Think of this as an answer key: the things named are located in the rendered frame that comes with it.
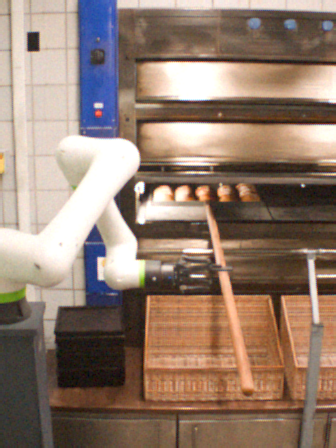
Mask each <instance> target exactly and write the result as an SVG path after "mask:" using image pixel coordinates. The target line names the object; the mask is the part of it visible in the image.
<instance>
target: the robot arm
mask: <svg viewBox="0 0 336 448"><path fill-rule="evenodd" d="M55 160H56V163H57V165H58V167H59V168H60V170H61V172H62V173H63V175H64V177H65V178H66V180H67V182H68V183H69V185H70V186H71V188H72V189H73V191H74V193H73V194H72V195H71V198H70V199H69V200H68V202H67V203H66V204H65V206H64V207H63V208H62V209H61V211H60V212H59V213H58V214H57V215H56V216H55V218H54V219H53V220H52V221H51V222H50V223H49V224H48V226H47V227H46V228H45V229H44V230H43V231H42V232H41V233H40V234H38V235H30V234H25V233H22V232H20V231H17V230H14V229H6V228H0V325H9V324H15V323H19V322H22V321H23V320H25V319H27V318H30V317H31V315H32V308H31V306H30V305H29V304H28V301H27V298H26V288H27V284H30V285H34V286H38V287H43V288H49V287H54V286H56V285H58V284H60V283H61V282H62V281H63V280H64V279H65V278H66V277H67V275H68V273H69V271H70V269H71V267H72V264H73V262H74V260H75V258H76V256H77V254H78V252H79V250H80V247H81V246H82V244H83V242H84V240H85V239H86V237H87V235H88V233H89V232H90V230H91V229H92V227H93V225H94V224H96V226H97V228H98V230H99V232H100V235H101V237H103V239H104V242H105V244H106V248H107V258H106V264H105V268H104V279H105V281H106V283H107V284H108V285H109V286H110V287H111V288H113V289H116V290H123V289H127V288H134V287H161V283H163V285H177V286H179V287H180V289H181V293H182V294H184V293H186V292H193V290H205V289H210V287H211V285H212V284H221V283H220V278H219V277H211V278H210V279H209V278H202V277H195V276H191V275H190V272H194V271H201V270H208V269H211V270H212V271H233V269H232V266H222V264H212V263H211V261H210V259H206V258H195V257H187V256H185V255H181V259H180V261H179V262H177V263H163V265H161V261H143V260H135V255H136V249H137V242H136V239H135V237H134V235H133V234H132V233H131V231H130V230H129V228H128V227H127V225H126V224H125V222H124V220H123V218H122V217H121V215H120V213H119V211H118V209H117V206H116V204H115V201H114V196H115V195H116V194H117V193H118V191H119V190H120V189H121V188H122V187H123V186H124V185H125V183H126V182H127V181H128V180H129V179H130V178H131V177H132V176H133V175H134V174H135V173H136V171H137V169H138V166H139V154H138V151H137V149H136V148H135V146H134V145H133V144H132V143H131V142H129V141H127V140H124V139H103V140H99V139H91V138H86V137H81V136H69V137H67V138H65V139H63V140H62V141H61V142H60V144H59V145H58V147H57V150H56V155H55ZM185 262H190V263H201V264H204V265H197V266H186V265H184V264H183V263H185ZM185 282H198V283H205V284H197V285H187V286H186V285H182V284H184V283H185Z"/></svg>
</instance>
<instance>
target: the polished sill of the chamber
mask: <svg viewBox="0 0 336 448"><path fill-rule="evenodd" d="M215 223H216V227H217V231H218V232H336V221H305V220H215ZM136 231H169V232H210V228H209V223H208V220H137V221H136Z"/></svg>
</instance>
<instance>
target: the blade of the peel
mask: <svg viewBox="0 0 336 448"><path fill-rule="evenodd" d="M175 191H176V190H173V192H174V200H154V199H155V189H153V190H152V196H151V207H204V201H196V200H176V197H175V196H176V195H175ZM216 192H217V190H215V194H216ZM257 193H258V192H257ZM258 195H259V197H260V201H261V202H240V199H239V202H238V201H218V198H217V194H216V198H217V201H211V202H212V207H265V201H264V200H263V199H262V197H261V196H260V194H259V193H258Z"/></svg>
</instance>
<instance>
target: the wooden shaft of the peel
mask: <svg viewBox="0 0 336 448"><path fill-rule="evenodd" d="M206 213H207V218H208V223H209V228H210V233H211V238H212V243H213V249H214V254H215V259H216V263H217V264H222V266H226V265H225V261H224V257H223V253H222V249H221V244H220V239H219V235H218V231H217V227H216V223H215V219H214V215H213V210H212V207H211V206H210V205H207V206H206ZM218 273H219V278H220V283H221V288H222V293H223V298H224V304H225V309H226V314H227V319H228V324H229V329H230V334H231V338H232V343H233V347H234V352H235V357H236V362H237V367H238V369H237V372H238V377H239V382H240V386H241V391H242V393H243V395H244V396H246V397H250V396H252V395H253V394H254V391H255V389H254V385H253V380H252V377H251V373H250V369H249V367H250V365H249V361H248V357H247V352H246V348H245V344H244V340H243V336H242V332H241V328H240V324H239V320H238V316H237V311H236V307H235V303H234V299H233V294H232V290H231V286H230V282H229V278H228V274H227V271H218Z"/></svg>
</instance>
